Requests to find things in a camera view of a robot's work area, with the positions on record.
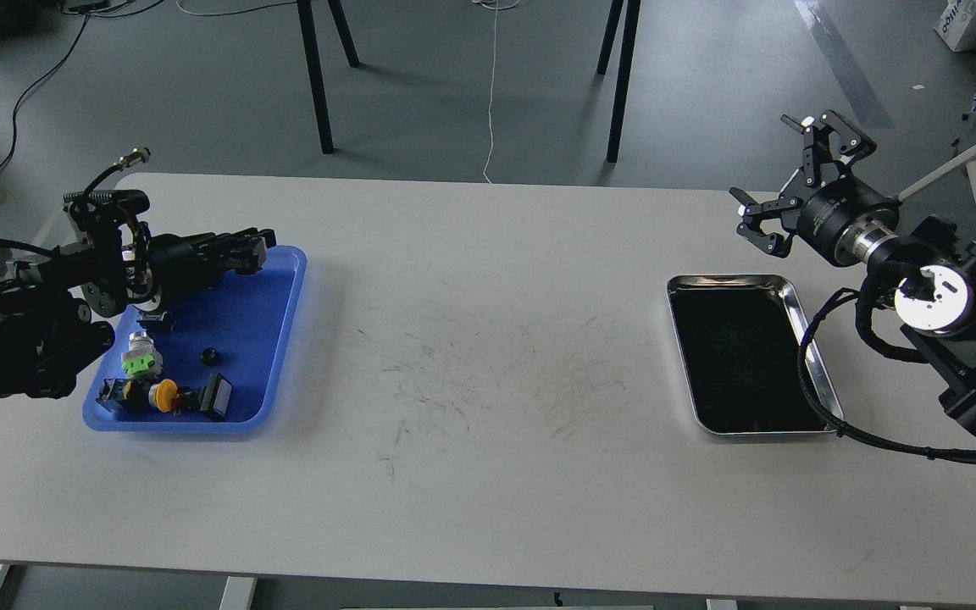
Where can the black rectangular indicator switch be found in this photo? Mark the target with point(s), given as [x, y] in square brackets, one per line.
[211, 399]

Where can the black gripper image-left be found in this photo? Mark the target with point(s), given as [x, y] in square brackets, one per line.
[176, 267]

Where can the black table leg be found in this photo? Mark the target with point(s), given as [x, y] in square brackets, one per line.
[628, 31]
[344, 33]
[311, 51]
[616, 8]

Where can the black switch block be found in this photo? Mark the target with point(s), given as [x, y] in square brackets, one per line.
[156, 323]

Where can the green push button switch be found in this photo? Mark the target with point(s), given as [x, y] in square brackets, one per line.
[141, 359]

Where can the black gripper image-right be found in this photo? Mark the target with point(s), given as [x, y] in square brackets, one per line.
[840, 216]

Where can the blue plastic tray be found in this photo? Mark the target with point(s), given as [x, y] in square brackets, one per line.
[248, 318]

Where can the yellow mushroom push button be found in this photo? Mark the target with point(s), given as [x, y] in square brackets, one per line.
[139, 395]

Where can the cardboard box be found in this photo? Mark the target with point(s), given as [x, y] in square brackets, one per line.
[956, 26]

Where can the black table leg far left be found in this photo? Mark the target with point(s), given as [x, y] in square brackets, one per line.
[344, 33]

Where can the silver metal tray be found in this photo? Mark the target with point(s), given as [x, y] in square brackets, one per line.
[738, 337]

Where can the black table leg far right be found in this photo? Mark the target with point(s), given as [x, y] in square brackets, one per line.
[616, 8]

